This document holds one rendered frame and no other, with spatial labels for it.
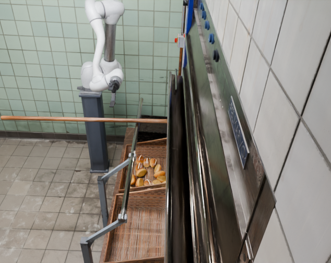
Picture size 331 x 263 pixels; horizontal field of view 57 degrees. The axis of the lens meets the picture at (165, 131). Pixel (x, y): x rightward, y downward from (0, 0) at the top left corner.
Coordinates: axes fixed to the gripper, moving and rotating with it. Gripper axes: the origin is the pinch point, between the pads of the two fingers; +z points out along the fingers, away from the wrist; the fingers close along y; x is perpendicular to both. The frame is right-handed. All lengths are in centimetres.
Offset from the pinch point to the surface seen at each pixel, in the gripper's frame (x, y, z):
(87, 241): 2, 38, 90
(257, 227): -53, -65, 156
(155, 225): -35, 75, 51
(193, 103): -50, -39, 69
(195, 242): -49, -13, 124
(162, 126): -38, 54, -43
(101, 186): 3, 44, 43
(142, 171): -22, 69, 1
